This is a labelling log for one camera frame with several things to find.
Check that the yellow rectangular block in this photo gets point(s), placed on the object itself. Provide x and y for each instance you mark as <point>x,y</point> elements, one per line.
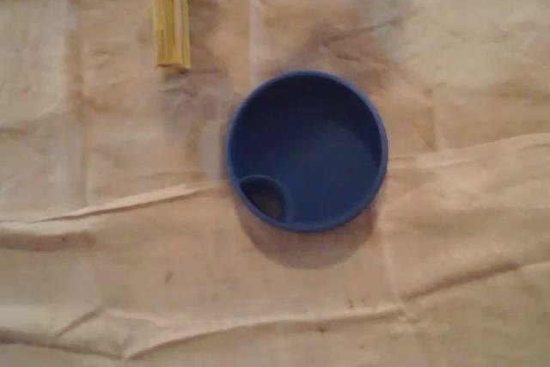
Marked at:
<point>167,23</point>

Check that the blue round bowl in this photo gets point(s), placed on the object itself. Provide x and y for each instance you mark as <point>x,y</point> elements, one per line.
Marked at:
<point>318,160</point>

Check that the white creased table cloth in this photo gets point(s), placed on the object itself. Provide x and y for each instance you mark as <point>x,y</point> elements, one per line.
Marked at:
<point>129,255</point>

